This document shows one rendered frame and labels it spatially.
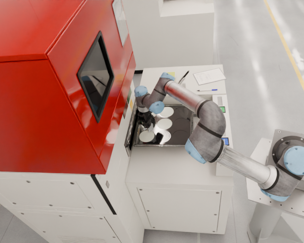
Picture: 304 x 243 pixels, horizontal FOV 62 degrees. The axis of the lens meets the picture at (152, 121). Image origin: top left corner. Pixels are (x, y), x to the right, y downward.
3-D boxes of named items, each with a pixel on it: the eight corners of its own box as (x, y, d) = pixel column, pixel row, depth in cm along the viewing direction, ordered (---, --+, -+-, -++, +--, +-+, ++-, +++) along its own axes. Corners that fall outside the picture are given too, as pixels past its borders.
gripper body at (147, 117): (138, 126, 158) (134, 112, 149) (145, 116, 162) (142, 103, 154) (148, 129, 154) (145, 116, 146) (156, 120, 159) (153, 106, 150)
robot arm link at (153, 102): (162, 95, 129) (148, 86, 136) (151, 114, 132) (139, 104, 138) (170, 98, 135) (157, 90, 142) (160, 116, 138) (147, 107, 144)
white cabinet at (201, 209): (145, 233, 210) (124, 182, 152) (158, 141, 275) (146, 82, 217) (226, 239, 198) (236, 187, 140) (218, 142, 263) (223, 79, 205)
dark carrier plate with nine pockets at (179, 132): (135, 144, 161) (135, 143, 160) (143, 107, 184) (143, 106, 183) (190, 144, 154) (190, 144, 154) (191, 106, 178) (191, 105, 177)
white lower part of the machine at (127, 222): (59, 252, 209) (4, 209, 151) (88, 167, 265) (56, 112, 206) (143, 260, 196) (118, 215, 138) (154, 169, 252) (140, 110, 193)
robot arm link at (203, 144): (308, 182, 110) (202, 125, 101) (288, 209, 113) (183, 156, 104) (292, 169, 121) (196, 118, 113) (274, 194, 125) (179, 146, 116)
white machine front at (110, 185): (113, 214, 138) (90, 175, 110) (136, 110, 193) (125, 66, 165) (118, 214, 138) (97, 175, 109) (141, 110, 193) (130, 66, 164)
